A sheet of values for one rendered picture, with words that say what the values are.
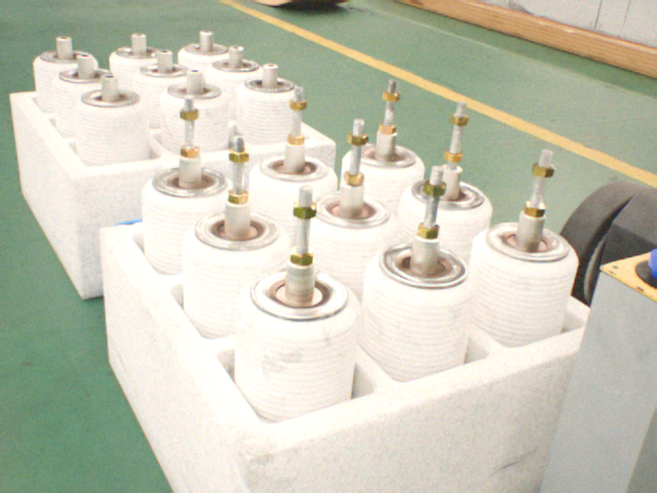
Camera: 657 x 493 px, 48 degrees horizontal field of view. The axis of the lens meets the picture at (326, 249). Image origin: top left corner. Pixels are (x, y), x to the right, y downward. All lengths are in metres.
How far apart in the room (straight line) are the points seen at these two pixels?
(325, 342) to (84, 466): 0.34
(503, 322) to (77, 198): 0.56
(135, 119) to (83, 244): 0.18
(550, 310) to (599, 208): 0.35
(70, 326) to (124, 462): 0.26
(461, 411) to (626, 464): 0.13
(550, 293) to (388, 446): 0.20
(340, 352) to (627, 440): 0.21
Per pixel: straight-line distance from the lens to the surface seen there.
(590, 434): 0.59
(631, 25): 2.91
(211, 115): 1.04
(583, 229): 1.01
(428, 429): 0.62
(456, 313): 0.61
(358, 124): 0.68
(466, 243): 0.75
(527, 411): 0.70
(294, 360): 0.54
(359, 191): 0.69
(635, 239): 0.97
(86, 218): 1.00
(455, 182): 0.76
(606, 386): 0.57
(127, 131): 1.00
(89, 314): 1.02
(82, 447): 0.82
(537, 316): 0.69
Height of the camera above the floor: 0.54
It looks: 27 degrees down
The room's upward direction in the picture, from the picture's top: 5 degrees clockwise
